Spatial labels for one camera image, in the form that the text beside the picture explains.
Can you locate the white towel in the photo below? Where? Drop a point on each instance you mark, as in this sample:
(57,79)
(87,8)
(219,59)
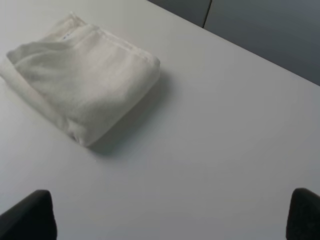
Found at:
(80,77)

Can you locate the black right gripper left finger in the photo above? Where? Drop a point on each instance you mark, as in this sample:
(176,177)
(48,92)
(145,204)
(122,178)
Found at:
(30,219)

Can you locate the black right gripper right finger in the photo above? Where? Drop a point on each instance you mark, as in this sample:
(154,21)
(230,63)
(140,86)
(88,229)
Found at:
(303,221)

